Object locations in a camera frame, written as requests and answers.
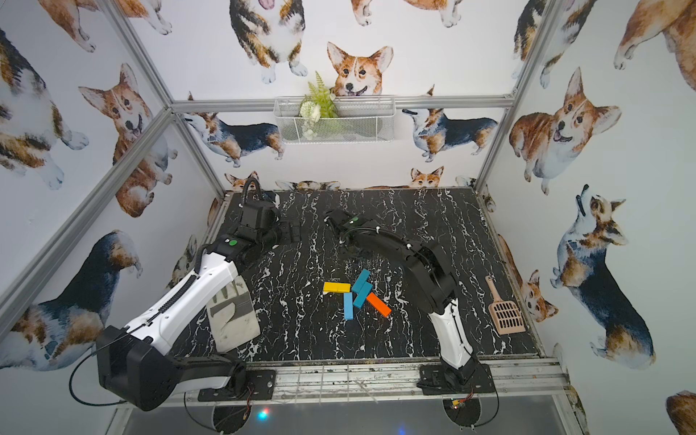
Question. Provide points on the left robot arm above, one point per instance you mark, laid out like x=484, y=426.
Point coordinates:
x=134, y=362

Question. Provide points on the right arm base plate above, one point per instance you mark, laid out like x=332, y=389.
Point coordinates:
x=442, y=380

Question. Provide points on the artificial fern and flower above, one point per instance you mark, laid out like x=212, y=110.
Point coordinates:
x=317, y=111

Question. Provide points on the aluminium front rail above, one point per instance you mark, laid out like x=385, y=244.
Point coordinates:
x=379, y=381

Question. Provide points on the teal block diagonal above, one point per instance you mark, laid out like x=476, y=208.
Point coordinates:
x=364, y=292

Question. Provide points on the beige litter scoop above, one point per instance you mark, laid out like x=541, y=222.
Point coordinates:
x=505, y=314

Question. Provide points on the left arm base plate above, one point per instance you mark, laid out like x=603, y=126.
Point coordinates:
x=257, y=385

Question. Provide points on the white wire basket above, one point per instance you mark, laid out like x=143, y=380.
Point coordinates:
x=360, y=120

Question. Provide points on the teal block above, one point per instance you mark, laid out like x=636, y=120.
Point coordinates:
x=360, y=281

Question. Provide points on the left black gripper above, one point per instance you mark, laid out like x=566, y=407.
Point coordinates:
x=288, y=234

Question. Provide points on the light blue block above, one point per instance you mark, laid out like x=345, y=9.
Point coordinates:
x=348, y=306

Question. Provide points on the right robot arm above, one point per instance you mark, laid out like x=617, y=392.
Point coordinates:
x=430, y=285

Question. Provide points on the orange building block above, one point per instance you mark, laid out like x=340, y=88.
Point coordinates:
x=379, y=305

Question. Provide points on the yellow building block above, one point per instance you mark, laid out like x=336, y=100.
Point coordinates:
x=339, y=288

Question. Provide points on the white work glove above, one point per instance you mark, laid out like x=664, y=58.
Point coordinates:
x=232, y=316

